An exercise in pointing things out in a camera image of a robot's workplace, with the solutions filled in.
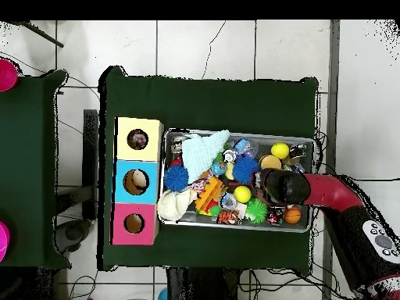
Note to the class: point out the mint knitted cloth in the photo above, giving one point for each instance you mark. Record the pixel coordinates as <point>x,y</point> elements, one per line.
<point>201,153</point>

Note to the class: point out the cream knitted cloth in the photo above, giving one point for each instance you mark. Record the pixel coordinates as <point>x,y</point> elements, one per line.
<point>175,204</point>

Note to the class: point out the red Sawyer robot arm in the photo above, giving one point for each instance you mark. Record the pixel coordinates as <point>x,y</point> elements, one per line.
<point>331,193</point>

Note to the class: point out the wooden box with three holes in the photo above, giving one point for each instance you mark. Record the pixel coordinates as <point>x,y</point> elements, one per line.
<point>151,150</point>

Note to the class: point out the silver mesh bin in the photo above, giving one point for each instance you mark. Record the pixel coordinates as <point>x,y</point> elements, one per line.
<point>193,220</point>

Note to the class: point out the blue spiky ball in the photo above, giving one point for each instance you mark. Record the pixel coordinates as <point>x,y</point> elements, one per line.
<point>176,178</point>
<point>245,170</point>

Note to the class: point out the orange toy block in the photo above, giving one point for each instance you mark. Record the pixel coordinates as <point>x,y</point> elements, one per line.
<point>210,193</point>

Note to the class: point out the yellow tennis ball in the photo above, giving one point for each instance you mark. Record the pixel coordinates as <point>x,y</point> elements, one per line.
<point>242,194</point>

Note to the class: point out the tiger striped toy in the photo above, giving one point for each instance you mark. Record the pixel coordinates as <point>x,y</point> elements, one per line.
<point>228,217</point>

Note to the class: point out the dark green tablecloth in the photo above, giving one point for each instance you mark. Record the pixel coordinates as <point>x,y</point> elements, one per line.
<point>218,103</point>

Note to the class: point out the orange foam disc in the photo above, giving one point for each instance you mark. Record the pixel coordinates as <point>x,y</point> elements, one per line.
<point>270,162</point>

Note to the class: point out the green spiky ball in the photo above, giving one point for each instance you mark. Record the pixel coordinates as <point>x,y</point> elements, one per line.
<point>257,212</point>

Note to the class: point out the small orange basketball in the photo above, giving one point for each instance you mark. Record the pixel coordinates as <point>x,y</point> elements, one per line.
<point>292,215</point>

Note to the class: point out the light blue floor object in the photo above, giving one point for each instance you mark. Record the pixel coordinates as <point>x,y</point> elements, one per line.
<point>162,295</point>

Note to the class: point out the grey rounded floor object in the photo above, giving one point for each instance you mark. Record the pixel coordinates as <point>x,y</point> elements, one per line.
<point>73,234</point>

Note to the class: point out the dark green side table cloth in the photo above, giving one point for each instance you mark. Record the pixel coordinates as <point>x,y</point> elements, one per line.
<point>28,156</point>

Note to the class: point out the black rod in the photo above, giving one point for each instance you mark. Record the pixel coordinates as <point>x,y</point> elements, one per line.
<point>43,34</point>

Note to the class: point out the pink ball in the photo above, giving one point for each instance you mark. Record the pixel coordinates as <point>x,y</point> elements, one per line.
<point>3,240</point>

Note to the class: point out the dark pink round object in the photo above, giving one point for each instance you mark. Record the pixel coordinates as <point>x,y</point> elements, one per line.
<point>7,75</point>

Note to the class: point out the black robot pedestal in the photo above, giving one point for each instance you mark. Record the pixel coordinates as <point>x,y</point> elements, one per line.
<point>200,284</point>

